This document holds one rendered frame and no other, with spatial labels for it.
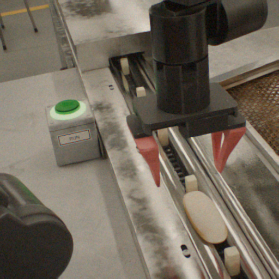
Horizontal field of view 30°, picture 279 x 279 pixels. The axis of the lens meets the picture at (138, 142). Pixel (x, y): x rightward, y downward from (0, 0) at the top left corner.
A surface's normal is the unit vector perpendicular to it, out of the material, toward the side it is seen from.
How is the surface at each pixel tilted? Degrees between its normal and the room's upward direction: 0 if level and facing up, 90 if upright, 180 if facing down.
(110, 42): 90
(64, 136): 90
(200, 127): 89
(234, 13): 73
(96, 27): 0
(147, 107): 1
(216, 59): 0
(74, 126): 90
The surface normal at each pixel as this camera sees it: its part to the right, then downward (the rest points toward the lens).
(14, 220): 0.58, 0.37
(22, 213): 0.03, -0.90
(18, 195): 0.23, -0.93
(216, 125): 0.23, 0.48
